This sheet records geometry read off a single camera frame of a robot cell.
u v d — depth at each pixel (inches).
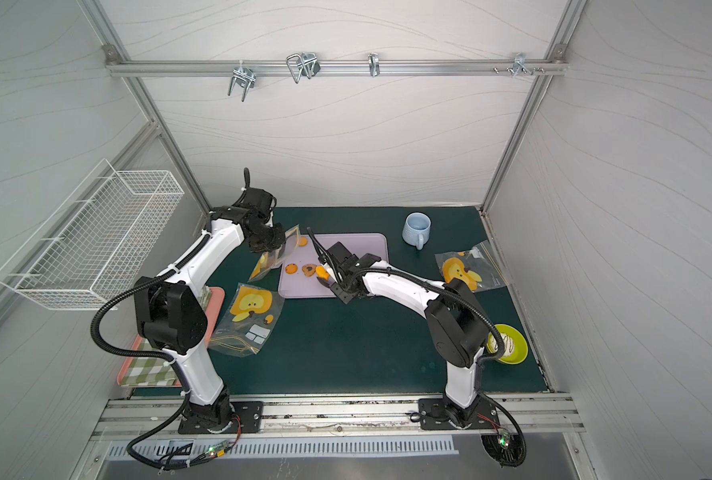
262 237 29.6
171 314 18.8
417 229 42.7
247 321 35.6
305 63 29.7
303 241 37.8
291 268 39.9
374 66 30.8
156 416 29.6
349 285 24.5
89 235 26.9
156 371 31.0
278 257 34.3
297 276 39.8
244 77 31.4
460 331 18.8
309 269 39.9
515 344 32.3
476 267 39.6
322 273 39.6
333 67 30.8
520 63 30.1
